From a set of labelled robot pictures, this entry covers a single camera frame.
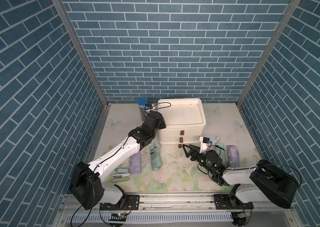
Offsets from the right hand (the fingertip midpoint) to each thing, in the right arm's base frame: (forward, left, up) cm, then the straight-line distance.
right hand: (186, 146), depth 82 cm
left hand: (+10, +13, +13) cm, 21 cm away
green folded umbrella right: (+6, -23, -10) cm, 26 cm away
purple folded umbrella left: (-9, +30, -10) cm, 33 cm away
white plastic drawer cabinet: (+9, +2, +12) cm, 15 cm away
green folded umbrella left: (-5, +18, -7) cm, 20 cm away
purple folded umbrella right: (0, -30, -8) cm, 31 cm away
